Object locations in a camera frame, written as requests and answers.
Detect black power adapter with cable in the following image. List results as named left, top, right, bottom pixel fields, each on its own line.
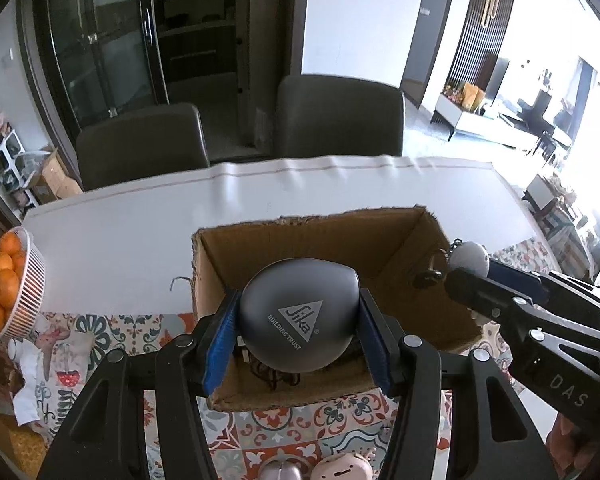
left=234, top=336, right=301, bottom=391

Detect dark grey Sika ball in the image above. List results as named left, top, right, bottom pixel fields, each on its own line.
left=239, top=258, right=360, bottom=374

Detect silver egg-shaped object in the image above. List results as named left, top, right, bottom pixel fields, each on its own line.
left=258, top=460, right=302, bottom=480

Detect pink round device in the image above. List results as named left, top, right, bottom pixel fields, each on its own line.
left=310, top=452, right=374, bottom=480

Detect brown cardboard box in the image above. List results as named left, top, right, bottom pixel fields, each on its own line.
left=192, top=206, right=481, bottom=412

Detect patterned table runner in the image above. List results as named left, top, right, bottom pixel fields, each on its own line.
left=9, top=236, right=564, bottom=480

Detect white tv cabinet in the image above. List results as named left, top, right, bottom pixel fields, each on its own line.
left=429, top=93, right=546, bottom=149

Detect patterned tissue cover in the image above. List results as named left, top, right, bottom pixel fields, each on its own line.
left=8, top=315, right=95, bottom=441

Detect white fruit basket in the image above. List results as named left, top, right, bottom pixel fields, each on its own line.
left=0, top=226, right=46, bottom=339

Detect woven yellow box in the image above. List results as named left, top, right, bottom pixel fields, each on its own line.
left=0, top=413, right=46, bottom=479

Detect left dark dining chair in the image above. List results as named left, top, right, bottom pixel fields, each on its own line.
left=76, top=103, right=210, bottom=191

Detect dark dining chair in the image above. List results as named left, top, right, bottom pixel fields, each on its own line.
left=272, top=75, right=405, bottom=158
left=76, top=103, right=210, bottom=191

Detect right dark dining chair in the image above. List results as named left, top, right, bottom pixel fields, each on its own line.
left=272, top=75, right=405, bottom=158

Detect oranges in basket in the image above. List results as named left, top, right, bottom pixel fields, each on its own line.
left=0, top=231, right=27, bottom=333

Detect white shoe shelf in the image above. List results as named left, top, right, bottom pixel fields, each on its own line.
left=0, top=130, right=38, bottom=220

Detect dark glass sliding door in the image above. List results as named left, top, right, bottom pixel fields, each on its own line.
left=17, top=0, right=311, bottom=162

